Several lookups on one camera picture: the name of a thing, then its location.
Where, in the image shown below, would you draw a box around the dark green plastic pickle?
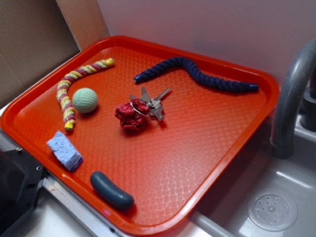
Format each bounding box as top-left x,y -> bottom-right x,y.
90,171 -> 134,210

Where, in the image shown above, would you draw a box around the orange plastic tray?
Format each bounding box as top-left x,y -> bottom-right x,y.
0,36 -> 279,236

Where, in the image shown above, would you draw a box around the crumpled red cloth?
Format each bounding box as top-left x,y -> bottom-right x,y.
115,98 -> 150,131

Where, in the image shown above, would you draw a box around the light green textured ball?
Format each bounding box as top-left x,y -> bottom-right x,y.
73,88 -> 98,114

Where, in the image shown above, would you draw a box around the blue sponge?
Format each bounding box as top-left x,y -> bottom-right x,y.
47,131 -> 83,172

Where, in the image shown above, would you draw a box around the wooden board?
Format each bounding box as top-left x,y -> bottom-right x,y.
56,0 -> 110,51

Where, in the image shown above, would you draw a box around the grey plastic sink basin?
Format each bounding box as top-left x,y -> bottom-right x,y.
190,121 -> 316,237

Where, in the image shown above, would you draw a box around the brown cardboard panel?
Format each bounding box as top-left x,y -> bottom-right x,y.
0,0 -> 79,107

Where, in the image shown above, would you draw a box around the grey toy faucet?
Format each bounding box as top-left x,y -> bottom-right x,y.
270,39 -> 316,159

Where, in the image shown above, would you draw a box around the silver keys on ring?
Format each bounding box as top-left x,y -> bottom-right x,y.
129,87 -> 171,121

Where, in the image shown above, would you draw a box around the navy blue twisted rope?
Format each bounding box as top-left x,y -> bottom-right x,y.
133,56 -> 259,94

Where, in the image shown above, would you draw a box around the yellow and red twisted rope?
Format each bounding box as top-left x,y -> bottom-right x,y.
56,57 -> 116,132

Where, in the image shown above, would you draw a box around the aluminium frame rail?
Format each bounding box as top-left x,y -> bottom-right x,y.
0,132 -> 123,237

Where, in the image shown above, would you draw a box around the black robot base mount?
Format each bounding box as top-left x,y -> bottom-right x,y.
0,150 -> 45,237

